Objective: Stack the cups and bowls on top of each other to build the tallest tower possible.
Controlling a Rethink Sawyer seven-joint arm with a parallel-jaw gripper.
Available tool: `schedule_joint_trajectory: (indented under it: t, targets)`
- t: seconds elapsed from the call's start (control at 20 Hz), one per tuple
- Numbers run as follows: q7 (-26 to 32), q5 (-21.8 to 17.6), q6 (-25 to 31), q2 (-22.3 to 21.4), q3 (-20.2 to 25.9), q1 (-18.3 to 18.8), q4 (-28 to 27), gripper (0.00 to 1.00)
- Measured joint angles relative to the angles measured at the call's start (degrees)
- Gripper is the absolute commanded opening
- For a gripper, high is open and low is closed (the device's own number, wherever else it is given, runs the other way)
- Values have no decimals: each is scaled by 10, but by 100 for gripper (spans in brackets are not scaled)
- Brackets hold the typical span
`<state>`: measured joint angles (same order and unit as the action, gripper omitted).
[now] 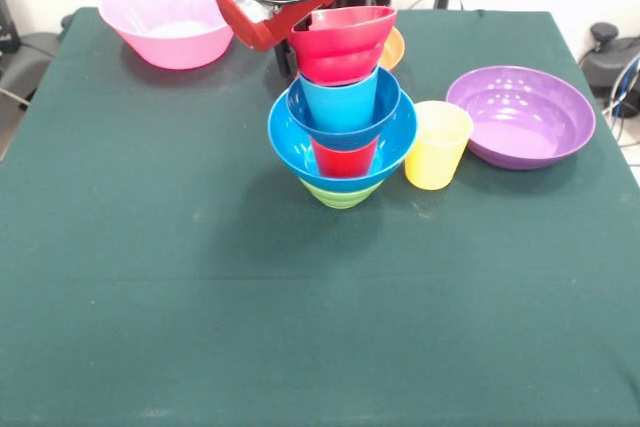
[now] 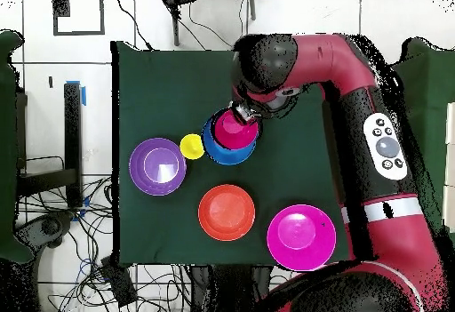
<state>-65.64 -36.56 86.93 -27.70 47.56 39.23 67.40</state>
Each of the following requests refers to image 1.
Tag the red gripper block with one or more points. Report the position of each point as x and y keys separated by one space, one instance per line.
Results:
x=260 y=29

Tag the small crimson bowl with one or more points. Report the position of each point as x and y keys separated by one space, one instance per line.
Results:
x=345 y=47

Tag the small dark blue bowl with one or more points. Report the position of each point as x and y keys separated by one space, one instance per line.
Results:
x=297 y=112

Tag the light blue cup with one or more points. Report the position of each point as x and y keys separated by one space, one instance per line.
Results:
x=340 y=107

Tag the large light blue bowl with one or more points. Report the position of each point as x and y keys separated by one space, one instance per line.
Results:
x=290 y=152

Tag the red cup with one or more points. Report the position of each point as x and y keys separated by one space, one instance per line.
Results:
x=345 y=162

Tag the orange bowl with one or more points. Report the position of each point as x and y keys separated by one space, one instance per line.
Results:
x=395 y=49

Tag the large pink bowl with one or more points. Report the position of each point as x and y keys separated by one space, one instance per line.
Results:
x=175 y=42

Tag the green bowl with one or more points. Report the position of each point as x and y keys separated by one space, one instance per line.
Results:
x=340 y=197

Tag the yellow cup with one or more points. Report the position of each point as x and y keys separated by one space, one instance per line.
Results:
x=440 y=162

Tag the purple bowl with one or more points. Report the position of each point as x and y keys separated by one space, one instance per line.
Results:
x=520 y=117

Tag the dark green tablecloth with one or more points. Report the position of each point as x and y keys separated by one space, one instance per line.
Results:
x=200 y=297

